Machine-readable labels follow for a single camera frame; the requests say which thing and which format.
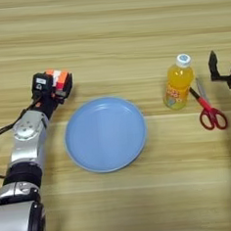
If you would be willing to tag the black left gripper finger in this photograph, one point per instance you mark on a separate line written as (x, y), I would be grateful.
(70, 85)

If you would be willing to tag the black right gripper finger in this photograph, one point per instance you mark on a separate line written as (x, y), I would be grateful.
(213, 67)

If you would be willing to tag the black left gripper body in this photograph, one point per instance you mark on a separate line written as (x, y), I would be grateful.
(46, 103)

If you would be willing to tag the multicoloured puzzle cube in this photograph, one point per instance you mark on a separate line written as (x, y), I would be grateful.
(60, 78)

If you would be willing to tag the orange juice bottle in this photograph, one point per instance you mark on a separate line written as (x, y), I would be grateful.
(180, 79)

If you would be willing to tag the round blue plate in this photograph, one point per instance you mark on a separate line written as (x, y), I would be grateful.
(106, 134)

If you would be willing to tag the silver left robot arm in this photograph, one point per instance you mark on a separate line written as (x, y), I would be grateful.
(27, 140)

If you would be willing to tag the left gripper white-labelled black box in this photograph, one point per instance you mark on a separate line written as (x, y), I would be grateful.
(41, 81)

